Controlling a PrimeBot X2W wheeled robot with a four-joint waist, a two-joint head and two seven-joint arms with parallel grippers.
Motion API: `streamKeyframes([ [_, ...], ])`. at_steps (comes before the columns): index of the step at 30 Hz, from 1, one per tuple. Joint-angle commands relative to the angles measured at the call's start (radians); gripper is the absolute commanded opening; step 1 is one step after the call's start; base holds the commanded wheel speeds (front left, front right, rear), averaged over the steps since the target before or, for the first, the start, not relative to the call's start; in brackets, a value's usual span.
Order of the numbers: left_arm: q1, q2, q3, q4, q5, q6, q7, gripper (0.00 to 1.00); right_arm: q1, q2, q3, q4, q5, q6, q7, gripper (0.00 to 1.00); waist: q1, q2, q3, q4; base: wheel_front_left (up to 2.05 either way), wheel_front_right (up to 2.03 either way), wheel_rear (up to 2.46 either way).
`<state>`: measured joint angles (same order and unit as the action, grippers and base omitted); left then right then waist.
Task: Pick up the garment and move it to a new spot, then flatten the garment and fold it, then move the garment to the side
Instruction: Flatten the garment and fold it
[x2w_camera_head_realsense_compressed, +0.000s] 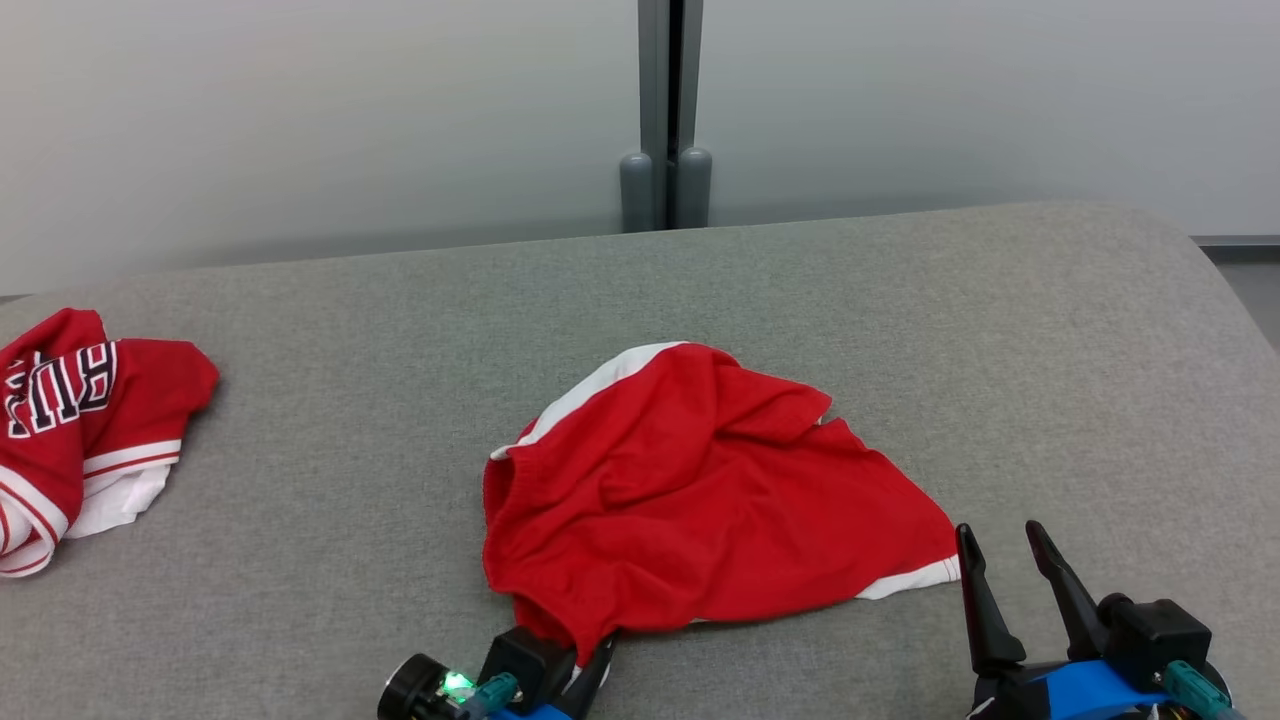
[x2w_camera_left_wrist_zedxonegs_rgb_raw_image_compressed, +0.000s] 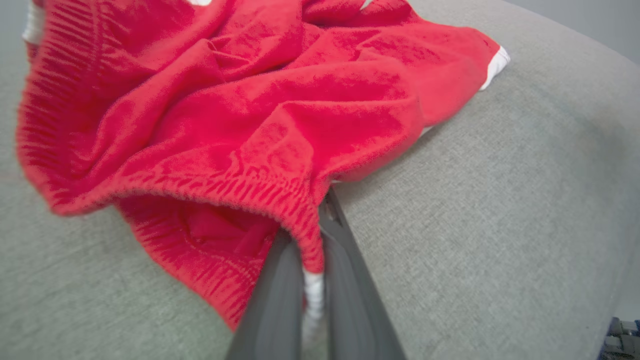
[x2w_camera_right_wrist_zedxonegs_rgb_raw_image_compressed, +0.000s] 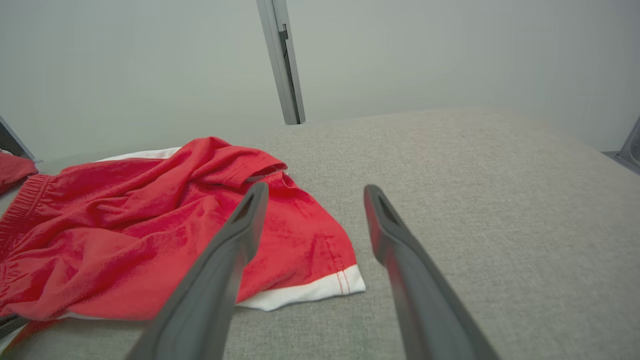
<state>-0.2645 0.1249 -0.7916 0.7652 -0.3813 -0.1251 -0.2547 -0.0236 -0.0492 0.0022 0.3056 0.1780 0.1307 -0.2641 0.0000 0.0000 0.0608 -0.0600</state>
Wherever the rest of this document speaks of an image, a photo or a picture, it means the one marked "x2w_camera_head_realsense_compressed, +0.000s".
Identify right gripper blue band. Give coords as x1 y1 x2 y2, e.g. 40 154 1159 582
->
955 520 1238 720

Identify red white basketball jersey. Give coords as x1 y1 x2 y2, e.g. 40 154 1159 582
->
0 307 221 579

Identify red shorts with white trim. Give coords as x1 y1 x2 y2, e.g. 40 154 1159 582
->
482 341 963 666

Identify grey cylindrical post bumper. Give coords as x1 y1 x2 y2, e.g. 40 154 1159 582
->
676 147 714 230
619 152 657 234

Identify teal cable plug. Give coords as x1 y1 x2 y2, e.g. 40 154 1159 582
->
458 672 522 718
1162 660 1236 720

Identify grey metal partition post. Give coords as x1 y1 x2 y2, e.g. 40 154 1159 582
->
638 0 705 232

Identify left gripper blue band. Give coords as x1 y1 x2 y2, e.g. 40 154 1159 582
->
376 625 620 720

